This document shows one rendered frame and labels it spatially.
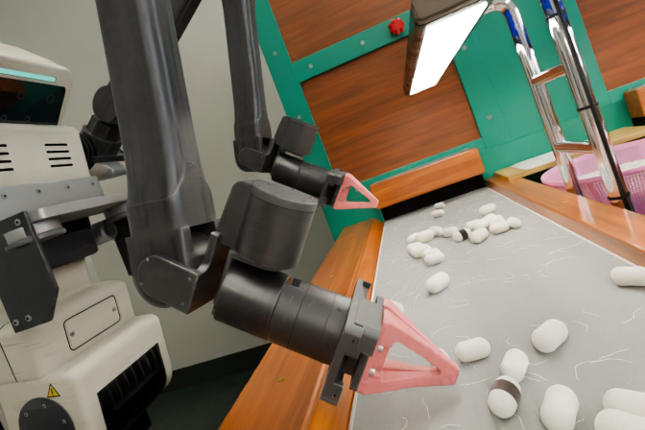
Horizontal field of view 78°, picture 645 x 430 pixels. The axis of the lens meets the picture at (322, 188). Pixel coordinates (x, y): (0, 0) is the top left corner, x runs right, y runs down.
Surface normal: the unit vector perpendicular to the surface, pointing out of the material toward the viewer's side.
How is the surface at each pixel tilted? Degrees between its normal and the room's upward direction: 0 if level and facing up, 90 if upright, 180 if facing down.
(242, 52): 83
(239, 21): 83
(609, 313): 0
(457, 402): 0
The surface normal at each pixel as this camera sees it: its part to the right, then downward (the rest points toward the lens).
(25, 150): 0.95, -0.21
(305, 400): -0.36, -0.93
